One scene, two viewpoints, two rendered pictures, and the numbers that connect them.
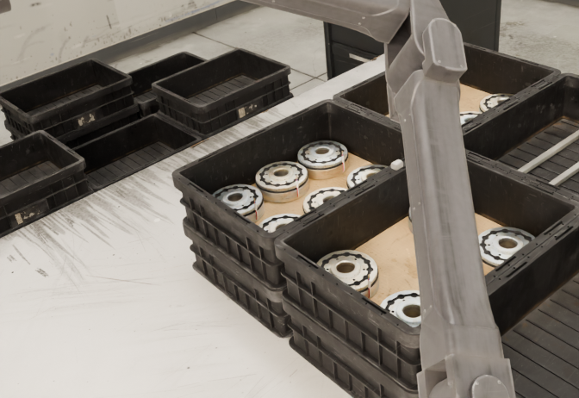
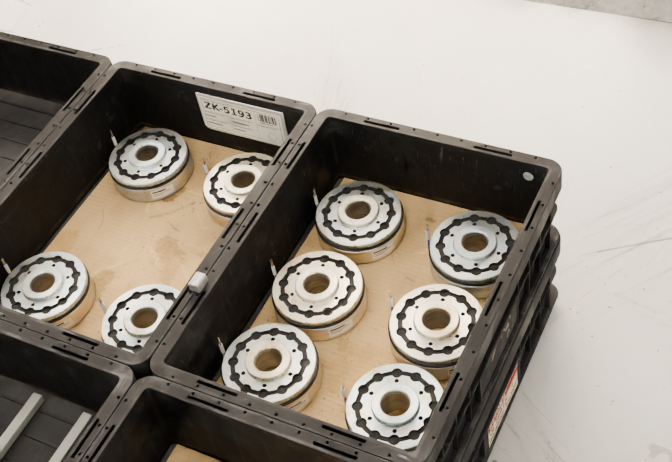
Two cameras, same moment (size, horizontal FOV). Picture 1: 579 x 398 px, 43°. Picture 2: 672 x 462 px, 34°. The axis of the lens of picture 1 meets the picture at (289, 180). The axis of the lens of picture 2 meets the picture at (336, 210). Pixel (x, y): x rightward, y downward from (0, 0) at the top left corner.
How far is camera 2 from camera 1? 1.86 m
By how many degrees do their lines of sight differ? 99
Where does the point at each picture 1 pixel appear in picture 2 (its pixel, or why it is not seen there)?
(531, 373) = not seen: hidden behind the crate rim
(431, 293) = not seen: outside the picture
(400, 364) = (152, 115)
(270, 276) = (348, 171)
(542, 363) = not seen: hidden behind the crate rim
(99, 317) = (616, 184)
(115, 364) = (531, 145)
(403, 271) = (183, 241)
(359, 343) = (206, 137)
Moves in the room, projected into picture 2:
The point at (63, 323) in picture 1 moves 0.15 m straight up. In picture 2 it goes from (654, 161) to (663, 77)
